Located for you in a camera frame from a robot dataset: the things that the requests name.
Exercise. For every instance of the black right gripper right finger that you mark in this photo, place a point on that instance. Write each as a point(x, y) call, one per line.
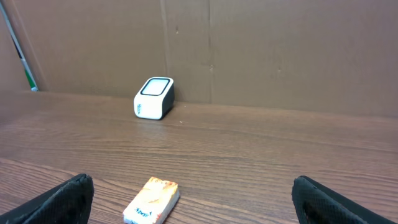
point(317, 204)

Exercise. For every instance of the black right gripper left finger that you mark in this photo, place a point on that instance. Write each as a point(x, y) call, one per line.
point(67, 203)

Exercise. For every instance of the orange tissue pack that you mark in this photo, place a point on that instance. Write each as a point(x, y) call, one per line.
point(153, 203)

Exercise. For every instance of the white barcode scanner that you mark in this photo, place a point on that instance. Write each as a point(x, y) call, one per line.
point(155, 99)

